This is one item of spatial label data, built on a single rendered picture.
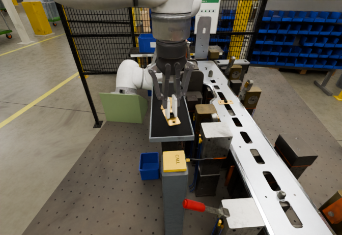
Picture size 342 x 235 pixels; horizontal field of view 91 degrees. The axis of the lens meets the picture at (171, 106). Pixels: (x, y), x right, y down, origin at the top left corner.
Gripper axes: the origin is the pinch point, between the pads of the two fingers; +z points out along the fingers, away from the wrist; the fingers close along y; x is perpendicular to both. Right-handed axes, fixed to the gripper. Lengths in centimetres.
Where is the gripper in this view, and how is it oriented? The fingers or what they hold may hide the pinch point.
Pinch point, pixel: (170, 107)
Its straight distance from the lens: 52.9
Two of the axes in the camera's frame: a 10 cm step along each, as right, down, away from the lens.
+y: 9.5, -1.7, 2.4
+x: -3.0, -5.6, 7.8
